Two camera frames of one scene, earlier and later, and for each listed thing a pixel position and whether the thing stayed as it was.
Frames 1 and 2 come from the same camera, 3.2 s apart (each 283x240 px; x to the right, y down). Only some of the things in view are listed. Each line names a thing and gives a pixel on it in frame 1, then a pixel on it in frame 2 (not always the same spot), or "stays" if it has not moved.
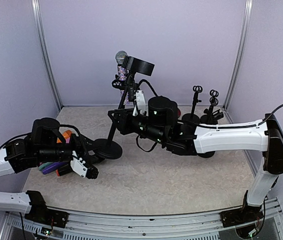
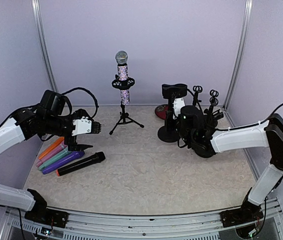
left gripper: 84,146 -> 72,143
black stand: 110,148 -> 170,133
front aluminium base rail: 87,225 stays
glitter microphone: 123,73 stays
